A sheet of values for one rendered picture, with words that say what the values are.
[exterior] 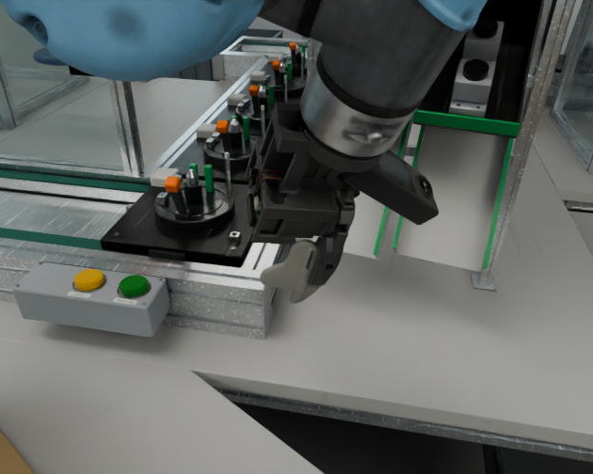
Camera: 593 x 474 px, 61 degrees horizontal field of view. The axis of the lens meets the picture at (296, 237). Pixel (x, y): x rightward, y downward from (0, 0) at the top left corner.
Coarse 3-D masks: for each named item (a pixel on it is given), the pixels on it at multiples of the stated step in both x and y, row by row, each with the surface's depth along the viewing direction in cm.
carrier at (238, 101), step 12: (240, 96) 139; (264, 96) 127; (228, 108) 136; (240, 108) 128; (252, 108) 130; (264, 108) 128; (216, 120) 128; (240, 120) 127; (252, 120) 124; (264, 120) 124; (252, 132) 122; (264, 132) 122
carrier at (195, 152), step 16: (208, 128) 118; (192, 144) 115; (208, 144) 108; (240, 144) 108; (176, 160) 107; (192, 160) 108; (208, 160) 106; (224, 160) 104; (240, 160) 104; (224, 176) 101; (240, 176) 101
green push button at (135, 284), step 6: (126, 276) 73; (132, 276) 73; (138, 276) 73; (144, 276) 73; (120, 282) 72; (126, 282) 72; (132, 282) 72; (138, 282) 72; (144, 282) 72; (120, 288) 71; (126, 288) 71; (132, 288) 71; (138, 288) 71; (144, 288) 71; (126, 294) 71; (132, 294) 71; (138, 294) 71
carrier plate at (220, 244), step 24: (240, 192) 96; (144, 216) 88; (240, 216) 88; (120, 240) 81; (144, 240) 81; (168, 240) 82; (192, 240) 82; (216, 240) 82; (240, 240) 82; (240, 264) 79
